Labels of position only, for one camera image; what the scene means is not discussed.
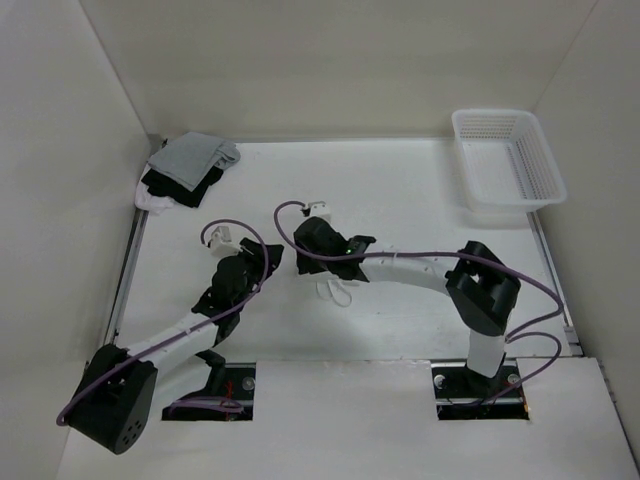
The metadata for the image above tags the white tank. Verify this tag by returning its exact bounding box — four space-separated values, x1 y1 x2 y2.
134 182 175 216
315 279 352 308

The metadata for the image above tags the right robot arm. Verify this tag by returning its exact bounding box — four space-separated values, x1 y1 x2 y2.
293 217 521 396

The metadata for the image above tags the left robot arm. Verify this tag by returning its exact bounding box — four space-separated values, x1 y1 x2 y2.
57 238 284 455

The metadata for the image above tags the folded white tank top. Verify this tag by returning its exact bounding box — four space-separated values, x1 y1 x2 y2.
134 182 175 216

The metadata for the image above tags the folded grey tank top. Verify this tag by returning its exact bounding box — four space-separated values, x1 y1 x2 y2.
149 132 241 190

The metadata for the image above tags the folded black tank top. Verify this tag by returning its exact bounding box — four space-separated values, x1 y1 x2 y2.
141 167 224 208

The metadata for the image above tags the white plastic basket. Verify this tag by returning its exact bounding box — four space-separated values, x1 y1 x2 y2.
451 109 567 214

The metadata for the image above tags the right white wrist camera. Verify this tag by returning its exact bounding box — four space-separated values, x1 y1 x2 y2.
301 201 331 222

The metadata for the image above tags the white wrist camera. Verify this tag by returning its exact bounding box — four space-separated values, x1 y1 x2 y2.
205 226 240 258
301 201 331 222

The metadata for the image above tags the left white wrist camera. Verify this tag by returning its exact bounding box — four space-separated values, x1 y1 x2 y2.
205 226 240 258

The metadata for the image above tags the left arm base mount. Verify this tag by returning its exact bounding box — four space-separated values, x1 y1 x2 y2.
157 350 257 422

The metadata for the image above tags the metal table edge rail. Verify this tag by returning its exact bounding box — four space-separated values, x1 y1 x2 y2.
95 133 166 348

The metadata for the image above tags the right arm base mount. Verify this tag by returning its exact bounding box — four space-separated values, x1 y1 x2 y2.
431 361 529 421

